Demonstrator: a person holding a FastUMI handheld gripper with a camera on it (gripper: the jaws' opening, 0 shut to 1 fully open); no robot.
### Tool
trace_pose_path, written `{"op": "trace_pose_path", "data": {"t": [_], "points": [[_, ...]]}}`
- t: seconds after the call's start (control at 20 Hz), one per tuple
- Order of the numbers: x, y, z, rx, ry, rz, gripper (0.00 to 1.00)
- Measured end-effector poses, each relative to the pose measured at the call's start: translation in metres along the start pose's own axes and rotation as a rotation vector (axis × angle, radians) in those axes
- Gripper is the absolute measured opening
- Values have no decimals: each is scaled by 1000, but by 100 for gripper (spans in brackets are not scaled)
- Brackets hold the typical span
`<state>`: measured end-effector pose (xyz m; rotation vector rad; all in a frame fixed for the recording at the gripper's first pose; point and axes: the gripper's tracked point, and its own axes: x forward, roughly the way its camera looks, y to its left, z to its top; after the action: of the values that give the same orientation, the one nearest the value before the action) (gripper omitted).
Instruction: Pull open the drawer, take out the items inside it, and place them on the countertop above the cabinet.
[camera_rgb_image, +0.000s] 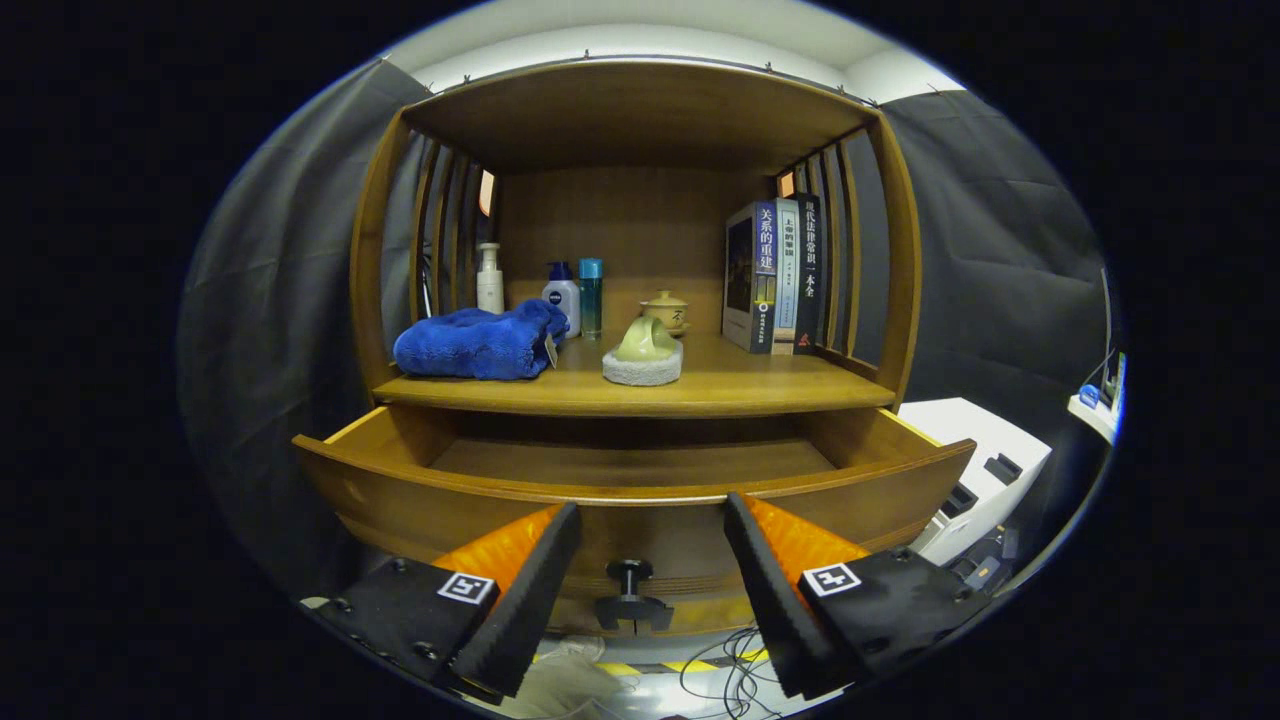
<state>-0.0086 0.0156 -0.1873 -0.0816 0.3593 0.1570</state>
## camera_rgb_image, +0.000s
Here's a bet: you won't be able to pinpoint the wooden countertop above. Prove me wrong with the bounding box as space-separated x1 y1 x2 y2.
372 330 898 419

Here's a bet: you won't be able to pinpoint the book with grey spine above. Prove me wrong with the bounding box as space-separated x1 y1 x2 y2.
772 198 802 356

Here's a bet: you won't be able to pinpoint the white side desk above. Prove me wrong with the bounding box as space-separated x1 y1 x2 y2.
1067 352 1128 446

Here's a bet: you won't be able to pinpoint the book with black spine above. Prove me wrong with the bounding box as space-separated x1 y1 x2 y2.
793 193 824 356

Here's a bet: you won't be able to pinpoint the beige lidded tea cup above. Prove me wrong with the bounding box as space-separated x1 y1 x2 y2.
640 290 691 337

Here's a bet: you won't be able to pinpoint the wooden drawer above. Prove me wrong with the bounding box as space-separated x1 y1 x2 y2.
292 405 978 636

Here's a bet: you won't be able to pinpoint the green brush with grey sponge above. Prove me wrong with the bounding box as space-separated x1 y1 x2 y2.
602 316 684 387

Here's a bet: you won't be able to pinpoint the white pump bottle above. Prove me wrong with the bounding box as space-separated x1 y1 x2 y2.
476 243 505 315

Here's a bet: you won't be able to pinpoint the book with blue spine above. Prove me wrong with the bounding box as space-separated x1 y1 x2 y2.
722 200 779 354

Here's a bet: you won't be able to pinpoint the black computer case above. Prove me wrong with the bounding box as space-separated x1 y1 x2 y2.
945 525 1021 596

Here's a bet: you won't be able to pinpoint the teal transparent bottle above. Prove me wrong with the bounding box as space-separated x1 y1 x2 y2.
579 258 605 339

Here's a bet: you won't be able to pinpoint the blue towel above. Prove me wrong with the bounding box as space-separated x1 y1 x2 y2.
393 299 571 381

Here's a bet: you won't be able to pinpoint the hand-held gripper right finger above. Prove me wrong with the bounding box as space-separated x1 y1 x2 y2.
723 491 1001 701

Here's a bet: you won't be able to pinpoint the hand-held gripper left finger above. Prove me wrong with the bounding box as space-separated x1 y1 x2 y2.
310 502 583 701

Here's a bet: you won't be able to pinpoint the floor cables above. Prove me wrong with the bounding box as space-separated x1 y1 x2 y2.
680 625 791 719

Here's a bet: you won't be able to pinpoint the white plastic bag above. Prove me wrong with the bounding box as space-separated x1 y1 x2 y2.
505 638 641 719

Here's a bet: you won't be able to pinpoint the white box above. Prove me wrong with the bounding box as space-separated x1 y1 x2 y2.
897 397 1053 568

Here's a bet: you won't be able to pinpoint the black backdrop cloth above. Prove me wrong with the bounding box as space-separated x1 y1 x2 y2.
178 55 1116 601

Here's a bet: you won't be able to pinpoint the white bottle with blue cap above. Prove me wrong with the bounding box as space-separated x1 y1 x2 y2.
542 261 582 338

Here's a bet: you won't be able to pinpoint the wooden cabinet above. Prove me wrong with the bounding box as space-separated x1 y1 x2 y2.
348 58 923 421

